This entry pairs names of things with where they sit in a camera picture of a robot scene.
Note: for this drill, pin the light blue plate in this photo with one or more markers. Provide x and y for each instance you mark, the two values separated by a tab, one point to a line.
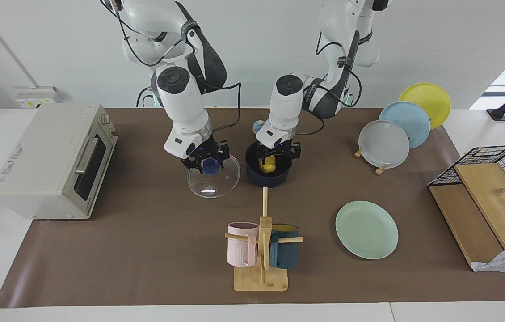
411	118

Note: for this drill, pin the beige toaster oven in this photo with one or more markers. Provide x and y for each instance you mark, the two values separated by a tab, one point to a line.
42	156

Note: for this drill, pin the dark teal mug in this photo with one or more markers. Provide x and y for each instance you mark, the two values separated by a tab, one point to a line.
284	257

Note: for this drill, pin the white wall socket box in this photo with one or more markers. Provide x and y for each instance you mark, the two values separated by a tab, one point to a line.
38	96

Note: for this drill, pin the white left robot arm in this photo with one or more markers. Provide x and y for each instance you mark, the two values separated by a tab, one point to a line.
286	112

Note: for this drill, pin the yellow plate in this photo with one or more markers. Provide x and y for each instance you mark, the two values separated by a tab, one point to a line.
431	96

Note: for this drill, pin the grey plate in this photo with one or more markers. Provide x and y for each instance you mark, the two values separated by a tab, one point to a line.
384	145

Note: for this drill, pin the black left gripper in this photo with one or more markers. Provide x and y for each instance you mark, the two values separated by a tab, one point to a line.
279	149

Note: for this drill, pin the wooden mug tree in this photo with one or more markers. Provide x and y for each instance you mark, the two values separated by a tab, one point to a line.
261	279

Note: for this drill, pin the yellow potato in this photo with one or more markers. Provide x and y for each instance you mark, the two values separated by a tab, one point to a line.
269	166

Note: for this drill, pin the pink ribbed mug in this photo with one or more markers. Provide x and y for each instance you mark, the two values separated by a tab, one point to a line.
240	250

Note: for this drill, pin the wooden plate rack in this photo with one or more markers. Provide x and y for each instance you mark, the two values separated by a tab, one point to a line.
382	169

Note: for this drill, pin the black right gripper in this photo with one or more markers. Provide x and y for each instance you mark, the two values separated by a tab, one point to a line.
205	150

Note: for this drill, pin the glass lid blue knob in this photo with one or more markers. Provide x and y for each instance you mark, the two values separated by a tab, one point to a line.
214	185

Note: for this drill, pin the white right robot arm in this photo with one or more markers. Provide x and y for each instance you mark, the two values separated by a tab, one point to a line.
183	107

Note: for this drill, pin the brown table mat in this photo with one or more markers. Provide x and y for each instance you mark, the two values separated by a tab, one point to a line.
145	250

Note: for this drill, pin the pale green plate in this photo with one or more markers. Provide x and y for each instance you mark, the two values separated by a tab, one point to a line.
366	230

